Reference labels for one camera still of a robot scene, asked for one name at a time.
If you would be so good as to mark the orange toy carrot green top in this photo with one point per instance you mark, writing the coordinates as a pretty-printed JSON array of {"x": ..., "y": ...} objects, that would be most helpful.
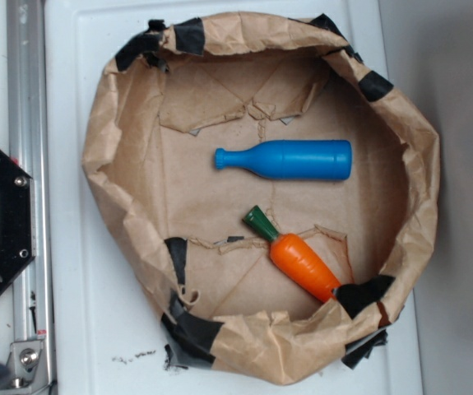
[{"x": 294, "y": 257}]

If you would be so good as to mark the brown paper bag bin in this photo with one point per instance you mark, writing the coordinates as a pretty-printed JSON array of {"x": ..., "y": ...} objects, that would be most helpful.
[{"x": 172, "y": 96}]

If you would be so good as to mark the blue plastic toy bottle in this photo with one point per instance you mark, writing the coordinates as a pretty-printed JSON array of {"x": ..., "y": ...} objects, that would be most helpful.
[{"x": 292, "y": 159}]

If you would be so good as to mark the white plastic tray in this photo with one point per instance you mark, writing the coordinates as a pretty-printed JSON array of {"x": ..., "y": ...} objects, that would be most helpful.
[{"x": 108, "y": 338}]

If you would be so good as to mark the aluminium extrusion rail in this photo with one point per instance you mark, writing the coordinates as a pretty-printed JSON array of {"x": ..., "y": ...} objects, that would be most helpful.
[{"x": 32, "y": 290}]

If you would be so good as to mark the metal corner bracket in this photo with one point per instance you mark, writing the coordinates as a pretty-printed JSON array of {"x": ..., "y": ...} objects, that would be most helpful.
[{"x": 28, "y": 366}]

